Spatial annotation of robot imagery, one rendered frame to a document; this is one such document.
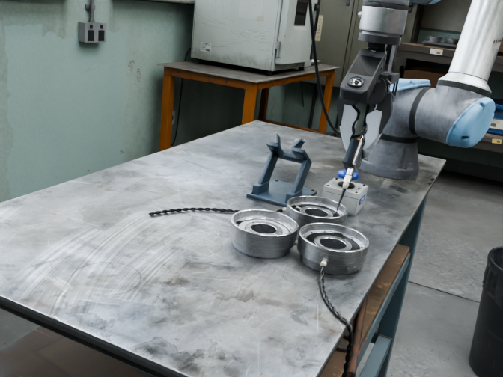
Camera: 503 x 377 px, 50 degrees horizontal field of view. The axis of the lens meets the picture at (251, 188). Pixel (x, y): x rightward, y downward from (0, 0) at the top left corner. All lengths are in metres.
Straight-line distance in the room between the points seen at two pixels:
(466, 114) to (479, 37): 0.17
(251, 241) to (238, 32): 2.46
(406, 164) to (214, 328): 0.83
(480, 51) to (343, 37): 3.49
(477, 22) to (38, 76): 1.87
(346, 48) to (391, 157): 3.44
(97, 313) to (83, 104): 2.22
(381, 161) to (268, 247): 0.59
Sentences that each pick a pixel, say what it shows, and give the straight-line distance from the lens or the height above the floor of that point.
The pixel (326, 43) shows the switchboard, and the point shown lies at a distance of 4.78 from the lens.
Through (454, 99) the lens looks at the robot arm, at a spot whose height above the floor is 1.01.
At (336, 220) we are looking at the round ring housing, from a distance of 0.91.
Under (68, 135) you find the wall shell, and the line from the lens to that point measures 2.79.
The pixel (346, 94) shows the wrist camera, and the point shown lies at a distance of 0.89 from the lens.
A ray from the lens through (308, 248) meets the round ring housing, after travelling 0.80.
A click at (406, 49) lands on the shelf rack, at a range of 4.26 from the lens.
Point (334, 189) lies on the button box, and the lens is 1.04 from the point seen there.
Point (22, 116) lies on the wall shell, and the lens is 2.57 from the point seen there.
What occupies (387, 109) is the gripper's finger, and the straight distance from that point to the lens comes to 0.96.
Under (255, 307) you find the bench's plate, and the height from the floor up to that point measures 0.80.
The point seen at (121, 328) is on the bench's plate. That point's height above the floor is 0.80.
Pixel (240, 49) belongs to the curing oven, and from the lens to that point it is 3.18.
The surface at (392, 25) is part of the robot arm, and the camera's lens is 0.95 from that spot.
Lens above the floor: 1.16
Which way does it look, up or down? 19 degrees down
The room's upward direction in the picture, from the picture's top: 7 degrees clockwise
